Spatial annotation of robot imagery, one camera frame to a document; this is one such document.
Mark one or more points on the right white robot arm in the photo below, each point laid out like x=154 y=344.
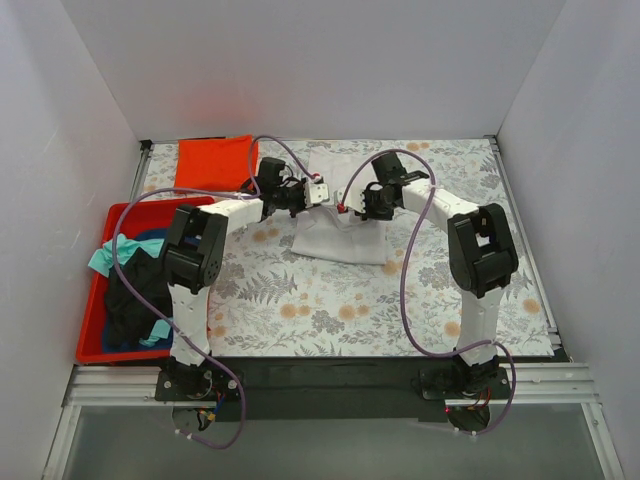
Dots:
x=482 y=255

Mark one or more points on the red plastic bin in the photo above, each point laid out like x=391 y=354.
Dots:
x=91 y=347

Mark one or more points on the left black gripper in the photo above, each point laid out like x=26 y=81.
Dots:
x=301 y=198

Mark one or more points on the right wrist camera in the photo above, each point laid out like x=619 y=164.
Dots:
x=351 y=199

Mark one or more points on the white t shirt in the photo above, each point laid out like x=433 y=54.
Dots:
x=323 y=233

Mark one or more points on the teal garment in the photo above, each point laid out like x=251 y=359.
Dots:
x=103 y=259

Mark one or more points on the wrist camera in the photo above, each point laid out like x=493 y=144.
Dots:
x=316 y=192
x=351 y=199

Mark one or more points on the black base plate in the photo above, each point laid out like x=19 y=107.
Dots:
x=323 y=388

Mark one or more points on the floral table mat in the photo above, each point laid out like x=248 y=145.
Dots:
x=269 y=301

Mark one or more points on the dark blue garment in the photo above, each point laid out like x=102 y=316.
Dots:
x=130 y=324

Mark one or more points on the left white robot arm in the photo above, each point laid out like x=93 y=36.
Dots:
x=192 y=254

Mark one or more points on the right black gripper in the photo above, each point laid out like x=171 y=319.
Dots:
x=368 y=201

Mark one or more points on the folded orange t shirt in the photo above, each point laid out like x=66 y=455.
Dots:
x=216 y=164

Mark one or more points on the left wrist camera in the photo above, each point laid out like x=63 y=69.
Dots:
x=316 y=192

